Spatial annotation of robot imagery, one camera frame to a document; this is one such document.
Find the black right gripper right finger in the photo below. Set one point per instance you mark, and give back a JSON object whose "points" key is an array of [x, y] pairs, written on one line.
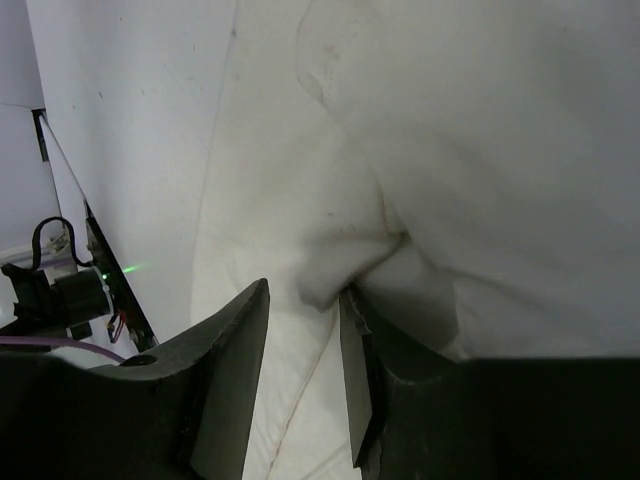
{"points": [[414, 414]]}

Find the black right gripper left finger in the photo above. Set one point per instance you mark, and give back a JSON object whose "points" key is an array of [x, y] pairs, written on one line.
{"points": [[181, 410]]}

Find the white t shirt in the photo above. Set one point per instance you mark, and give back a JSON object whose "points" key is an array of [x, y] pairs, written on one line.
{"points": [[472, 166]]}

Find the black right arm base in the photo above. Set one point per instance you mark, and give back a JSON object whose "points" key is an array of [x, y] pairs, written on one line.
{"points": [[64, 289]]}

